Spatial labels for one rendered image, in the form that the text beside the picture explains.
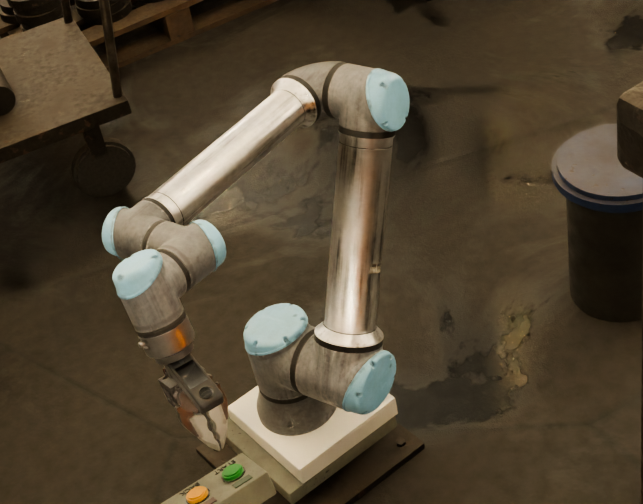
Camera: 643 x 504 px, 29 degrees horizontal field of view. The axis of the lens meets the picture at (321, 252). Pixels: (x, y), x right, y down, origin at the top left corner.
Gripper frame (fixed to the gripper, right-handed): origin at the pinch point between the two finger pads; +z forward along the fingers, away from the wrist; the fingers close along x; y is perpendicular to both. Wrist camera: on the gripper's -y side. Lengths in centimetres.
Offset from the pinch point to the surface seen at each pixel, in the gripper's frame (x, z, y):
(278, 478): -21, 41, 47
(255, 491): -1.0, 8.8, -5.4
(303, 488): -24, 44, 42
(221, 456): -17, 42, 72
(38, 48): -53, -44, 217
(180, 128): -82, -3, 199
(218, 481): 2.8, 6.7, 0.9
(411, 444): -54, 52, 45
